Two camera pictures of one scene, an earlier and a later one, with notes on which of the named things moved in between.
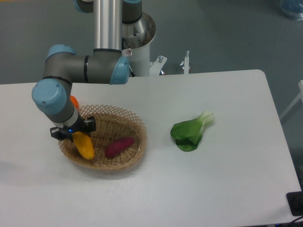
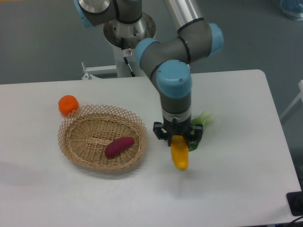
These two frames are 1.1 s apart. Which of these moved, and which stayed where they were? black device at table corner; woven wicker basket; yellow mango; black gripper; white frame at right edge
Moved: yellow mango; black gripper
Stayed: black device at table corner; white frame at right edge; woven wicker basket
